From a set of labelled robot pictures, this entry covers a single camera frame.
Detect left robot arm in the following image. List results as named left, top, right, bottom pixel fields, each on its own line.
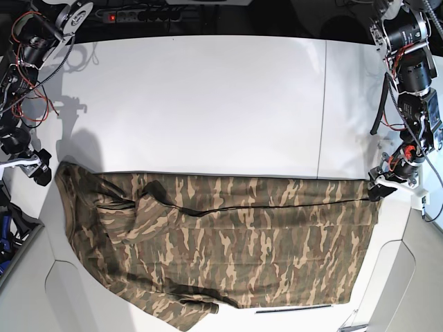
left=368, top=1, right=442, bottom=211

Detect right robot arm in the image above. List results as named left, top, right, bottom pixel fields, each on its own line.
left=1, top=1, right=93, bottom=186

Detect black power strip red switch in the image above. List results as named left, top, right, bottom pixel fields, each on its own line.
left=95, top=7, right=181, bottom=24

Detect camouflage T-shirt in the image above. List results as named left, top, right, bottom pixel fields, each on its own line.
left=55, top=163, right=380, bottom=331

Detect blue black items in bin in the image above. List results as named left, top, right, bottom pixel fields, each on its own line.
left=1, top=193, right=42, bottom=276

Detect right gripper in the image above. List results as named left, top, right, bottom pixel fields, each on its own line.
left=1, top=149, right=52, bottom=187

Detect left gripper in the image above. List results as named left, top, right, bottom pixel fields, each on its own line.
left=368, top=143, right=429, bottom=208

